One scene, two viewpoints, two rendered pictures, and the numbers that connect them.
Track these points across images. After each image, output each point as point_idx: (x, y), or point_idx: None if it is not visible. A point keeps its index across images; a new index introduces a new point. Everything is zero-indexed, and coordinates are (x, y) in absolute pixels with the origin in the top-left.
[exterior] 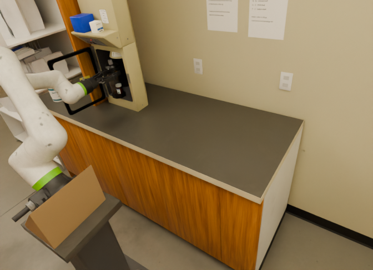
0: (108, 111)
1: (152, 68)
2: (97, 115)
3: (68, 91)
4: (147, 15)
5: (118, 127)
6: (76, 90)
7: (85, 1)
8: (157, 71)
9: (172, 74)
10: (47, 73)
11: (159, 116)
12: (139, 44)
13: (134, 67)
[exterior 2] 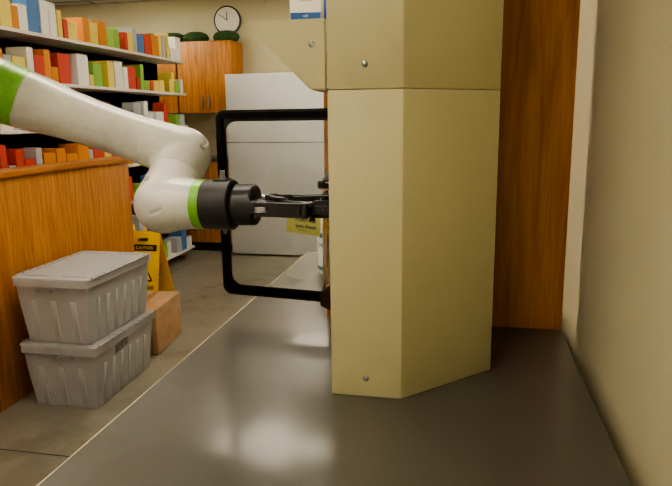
0: (303, 342)
1: (599, 292)
2: (272, 335)
3: (143, 185)
4: (624, 34)
5: (205, 387)
6: (166, 192)
7: None
8: (605, 313)
9: (630, 343)
10: (149, 121)
11: (315, 456)
12: (595, 176)
13: (367, 196)
